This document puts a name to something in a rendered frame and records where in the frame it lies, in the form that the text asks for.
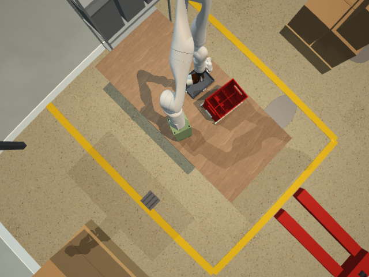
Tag brown glass bottle with white label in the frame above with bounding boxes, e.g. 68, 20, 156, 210
186, 73, 199, 86

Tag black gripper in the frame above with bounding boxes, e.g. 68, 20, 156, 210
195, 70, 206, 82

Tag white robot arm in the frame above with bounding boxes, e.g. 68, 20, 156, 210
160, 0, 212, 130

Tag red crate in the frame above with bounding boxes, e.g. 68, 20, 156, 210
202, 79, 248, 122

